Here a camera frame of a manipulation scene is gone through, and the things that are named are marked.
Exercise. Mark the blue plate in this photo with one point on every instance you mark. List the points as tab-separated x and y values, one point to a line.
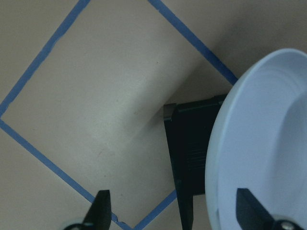
259	142

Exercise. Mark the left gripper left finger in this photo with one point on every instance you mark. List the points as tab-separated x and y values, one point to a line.
99	215

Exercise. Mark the black dish rack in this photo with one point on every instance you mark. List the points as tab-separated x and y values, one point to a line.
188	128

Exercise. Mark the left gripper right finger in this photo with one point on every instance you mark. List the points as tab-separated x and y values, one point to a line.
252	215

